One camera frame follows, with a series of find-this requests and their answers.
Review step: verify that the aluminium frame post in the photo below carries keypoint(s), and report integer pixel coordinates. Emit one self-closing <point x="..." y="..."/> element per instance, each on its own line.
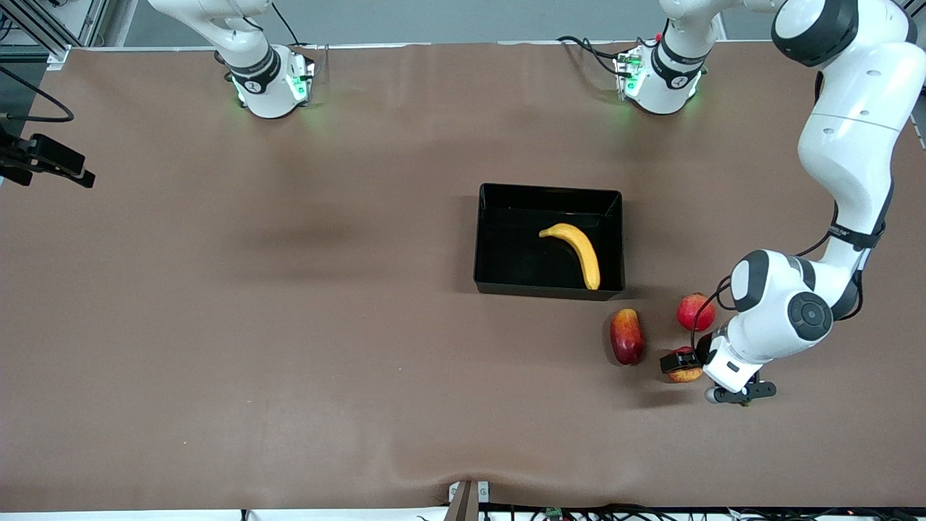
<point x="51" y="29"/>

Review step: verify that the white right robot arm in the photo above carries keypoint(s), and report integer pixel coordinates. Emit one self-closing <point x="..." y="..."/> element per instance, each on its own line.
<point x="268" y="94"/>

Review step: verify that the red yellow apple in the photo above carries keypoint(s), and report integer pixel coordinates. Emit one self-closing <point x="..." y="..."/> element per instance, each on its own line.
<point x="684" y="376"/>

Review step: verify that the metal table clamp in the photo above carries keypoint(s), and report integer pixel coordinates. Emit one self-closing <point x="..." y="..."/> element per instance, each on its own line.
<point x="463" y="499"/>

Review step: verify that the brown table cover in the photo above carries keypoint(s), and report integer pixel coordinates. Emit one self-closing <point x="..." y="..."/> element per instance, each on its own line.
<point x="289" y="362"/>

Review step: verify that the red mango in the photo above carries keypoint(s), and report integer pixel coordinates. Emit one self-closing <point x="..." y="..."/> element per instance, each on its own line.
<point x="626" y="337"/>

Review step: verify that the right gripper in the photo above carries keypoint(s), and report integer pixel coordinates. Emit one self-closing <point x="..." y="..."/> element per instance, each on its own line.
<point x="16" y="160"/>

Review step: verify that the round red pomegranate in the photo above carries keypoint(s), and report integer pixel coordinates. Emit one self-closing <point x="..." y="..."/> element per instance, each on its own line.
<point x="694" y="312"/>

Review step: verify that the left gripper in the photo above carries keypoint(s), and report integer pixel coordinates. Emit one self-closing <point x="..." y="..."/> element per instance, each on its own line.
<point x="700" y="352"/>

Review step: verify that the black plastic box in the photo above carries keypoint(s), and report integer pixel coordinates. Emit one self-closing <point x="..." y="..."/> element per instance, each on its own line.
<point x="521" y="260"/>

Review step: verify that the yellow banana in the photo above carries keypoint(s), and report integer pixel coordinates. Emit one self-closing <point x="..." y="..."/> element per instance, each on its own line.
<point x="582" y="250"/>

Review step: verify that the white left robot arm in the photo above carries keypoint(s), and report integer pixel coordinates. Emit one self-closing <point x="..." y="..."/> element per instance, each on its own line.
<point x="854" y="145"/>

